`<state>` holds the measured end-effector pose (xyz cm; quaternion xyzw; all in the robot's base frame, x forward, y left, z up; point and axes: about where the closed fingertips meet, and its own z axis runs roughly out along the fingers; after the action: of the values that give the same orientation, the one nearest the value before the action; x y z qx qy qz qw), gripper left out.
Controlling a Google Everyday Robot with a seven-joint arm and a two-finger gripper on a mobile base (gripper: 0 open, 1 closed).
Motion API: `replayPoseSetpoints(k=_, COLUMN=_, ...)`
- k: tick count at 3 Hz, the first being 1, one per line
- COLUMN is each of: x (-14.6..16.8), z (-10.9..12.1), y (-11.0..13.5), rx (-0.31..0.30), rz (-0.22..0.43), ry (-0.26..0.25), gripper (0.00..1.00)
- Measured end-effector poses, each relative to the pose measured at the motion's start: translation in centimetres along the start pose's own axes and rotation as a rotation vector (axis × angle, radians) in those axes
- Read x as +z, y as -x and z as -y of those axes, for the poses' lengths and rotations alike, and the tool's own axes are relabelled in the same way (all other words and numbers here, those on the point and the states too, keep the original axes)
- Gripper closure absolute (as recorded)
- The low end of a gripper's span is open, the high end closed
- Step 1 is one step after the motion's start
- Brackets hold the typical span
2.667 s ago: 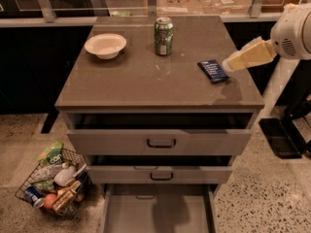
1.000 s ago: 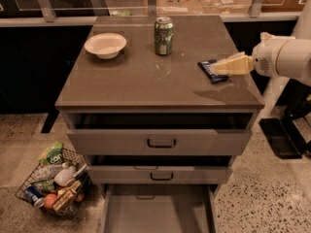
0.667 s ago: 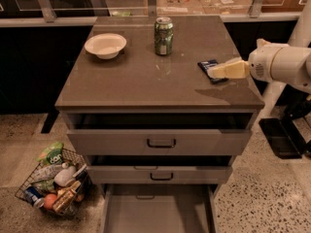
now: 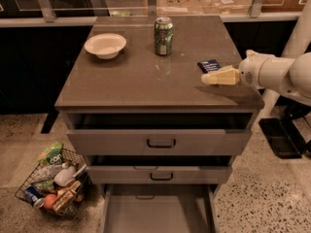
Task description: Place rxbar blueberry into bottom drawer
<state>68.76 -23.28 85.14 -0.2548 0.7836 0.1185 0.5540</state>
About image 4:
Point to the cardboard box left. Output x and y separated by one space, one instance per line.
179 7

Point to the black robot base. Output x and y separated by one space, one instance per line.
284 138

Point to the green chip bag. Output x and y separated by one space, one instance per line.
51 155

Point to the green soda can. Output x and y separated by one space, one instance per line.
163 35

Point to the grey top drawer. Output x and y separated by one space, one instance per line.
161 134

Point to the grey drawer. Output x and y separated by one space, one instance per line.
161 134
158 208
160 169

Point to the white bowl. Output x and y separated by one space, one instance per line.
105 46

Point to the brown snack box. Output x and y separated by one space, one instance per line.
63 202

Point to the grey bottom drawer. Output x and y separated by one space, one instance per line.
158 208

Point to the orange fruit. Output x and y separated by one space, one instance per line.
49 200

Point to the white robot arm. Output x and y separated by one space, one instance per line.
288 76

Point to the blue rxbar blueberry bar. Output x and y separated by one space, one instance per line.
209 65

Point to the grey middle drawer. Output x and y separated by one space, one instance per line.
160 169

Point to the blue soda can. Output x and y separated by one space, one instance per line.
32 195

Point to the white plastic bottle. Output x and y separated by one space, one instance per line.
65 177

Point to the clear plastic water bottle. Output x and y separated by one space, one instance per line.
46 173

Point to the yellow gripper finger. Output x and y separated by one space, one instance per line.
228 76

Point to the grey drawer cabinet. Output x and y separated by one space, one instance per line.
138 81

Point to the wire basket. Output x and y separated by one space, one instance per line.
80 184

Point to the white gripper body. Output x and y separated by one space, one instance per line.
250 72

